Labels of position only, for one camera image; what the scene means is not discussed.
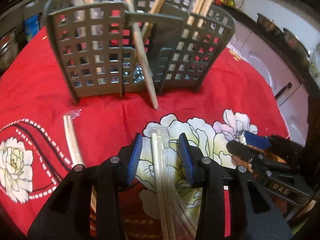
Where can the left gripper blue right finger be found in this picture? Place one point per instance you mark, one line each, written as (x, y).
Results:
(234, 205)

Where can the blue canister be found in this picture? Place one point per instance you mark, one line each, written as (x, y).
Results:
(31, 27)

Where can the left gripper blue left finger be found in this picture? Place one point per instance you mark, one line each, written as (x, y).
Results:
(66, 213)

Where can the red floral tablecloth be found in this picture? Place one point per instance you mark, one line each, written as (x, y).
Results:
(34, 152)

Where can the grey plastic utensil basket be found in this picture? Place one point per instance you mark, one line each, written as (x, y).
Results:
(120, 46)

